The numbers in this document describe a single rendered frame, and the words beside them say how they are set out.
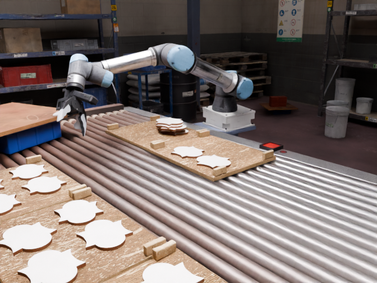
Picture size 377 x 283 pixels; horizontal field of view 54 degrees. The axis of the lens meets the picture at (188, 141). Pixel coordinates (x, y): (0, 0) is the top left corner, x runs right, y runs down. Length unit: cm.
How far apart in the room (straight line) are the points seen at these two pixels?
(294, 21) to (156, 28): 253
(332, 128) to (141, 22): 381
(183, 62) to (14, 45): 418
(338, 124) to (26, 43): 437
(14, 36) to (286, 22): 466
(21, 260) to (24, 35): 499
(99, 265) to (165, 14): 661
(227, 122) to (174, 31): 539
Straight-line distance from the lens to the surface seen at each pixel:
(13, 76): 574
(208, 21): 787
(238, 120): 217
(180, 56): 180
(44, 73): 582
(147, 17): 712
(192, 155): 152
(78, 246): 99
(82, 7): 596
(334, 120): 519
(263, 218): 112
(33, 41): 586
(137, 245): 96
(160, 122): 185
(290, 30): 744
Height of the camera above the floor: 146
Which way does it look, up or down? 18 degrees down
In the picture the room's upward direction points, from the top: 1 degrees counter-clockwise
